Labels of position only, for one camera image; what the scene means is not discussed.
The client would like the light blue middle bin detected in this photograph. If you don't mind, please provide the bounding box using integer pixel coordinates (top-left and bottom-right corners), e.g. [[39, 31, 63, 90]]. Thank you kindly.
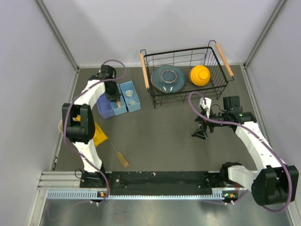
[[110, 84, 127, 116]]

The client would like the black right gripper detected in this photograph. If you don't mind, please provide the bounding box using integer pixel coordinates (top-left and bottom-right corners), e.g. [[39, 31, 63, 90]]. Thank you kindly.
[[191, 107, 230, 140]]

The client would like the yellow ribbed bowl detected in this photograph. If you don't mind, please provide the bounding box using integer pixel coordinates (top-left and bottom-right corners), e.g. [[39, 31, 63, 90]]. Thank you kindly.
[[189, 65, 211, 87]]

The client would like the yellow test tube rack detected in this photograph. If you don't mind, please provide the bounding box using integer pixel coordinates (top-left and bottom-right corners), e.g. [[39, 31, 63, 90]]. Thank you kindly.
[[93, 122, 108, 147]]

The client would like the grey slotted cable duct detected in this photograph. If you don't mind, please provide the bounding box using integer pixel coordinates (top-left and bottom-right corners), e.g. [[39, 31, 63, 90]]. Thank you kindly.
[[47, 190, 237, 201]]

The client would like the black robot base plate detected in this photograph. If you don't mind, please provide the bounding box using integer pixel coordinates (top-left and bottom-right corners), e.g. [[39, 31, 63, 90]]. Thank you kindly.
[[79, 171, 238, 196]]

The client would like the test tube brush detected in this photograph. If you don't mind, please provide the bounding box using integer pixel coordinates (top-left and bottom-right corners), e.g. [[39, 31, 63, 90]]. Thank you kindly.
[[109, 139, 129, 168]]

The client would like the beige ceramic mug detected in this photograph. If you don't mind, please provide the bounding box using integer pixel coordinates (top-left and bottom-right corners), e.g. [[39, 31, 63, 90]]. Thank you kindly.
[[58, 120, 63, 133]]

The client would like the dark blue ceramic plate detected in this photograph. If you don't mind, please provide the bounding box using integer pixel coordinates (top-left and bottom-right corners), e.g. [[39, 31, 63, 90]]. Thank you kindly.
[[150, 65, 186, 93]]

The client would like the white oval dish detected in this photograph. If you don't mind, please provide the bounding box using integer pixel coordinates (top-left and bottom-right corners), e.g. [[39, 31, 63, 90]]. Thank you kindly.
[[129, 100, 137, 105]]

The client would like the light blue right bin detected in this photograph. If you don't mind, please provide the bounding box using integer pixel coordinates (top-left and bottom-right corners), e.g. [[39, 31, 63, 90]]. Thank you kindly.
[[120, 81, 141, 113]]

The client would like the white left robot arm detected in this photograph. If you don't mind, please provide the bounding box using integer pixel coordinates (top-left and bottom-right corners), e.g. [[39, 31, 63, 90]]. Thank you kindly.
[[62, 65, 120, 187]]

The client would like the black wire basket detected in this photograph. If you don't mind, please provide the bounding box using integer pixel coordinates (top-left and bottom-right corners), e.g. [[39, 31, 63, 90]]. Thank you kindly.
[[140, 40, 233, 106]]

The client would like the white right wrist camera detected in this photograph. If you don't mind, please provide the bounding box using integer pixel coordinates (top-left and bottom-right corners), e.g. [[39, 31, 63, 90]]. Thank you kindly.
[[198, 97, 212, 118]]

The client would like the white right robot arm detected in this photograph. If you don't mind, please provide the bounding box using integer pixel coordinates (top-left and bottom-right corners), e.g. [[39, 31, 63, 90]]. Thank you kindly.
[[192, 96, 299, 208]]

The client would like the light blue bin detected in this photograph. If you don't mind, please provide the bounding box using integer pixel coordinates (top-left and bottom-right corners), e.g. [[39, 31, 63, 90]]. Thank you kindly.
[[110, 84, 127, 116], [120, 81, 141, 113]]

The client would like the purple plastic bin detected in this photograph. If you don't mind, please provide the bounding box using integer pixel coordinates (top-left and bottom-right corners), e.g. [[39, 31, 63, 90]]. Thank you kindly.
[[96, 94, 115, 119]]

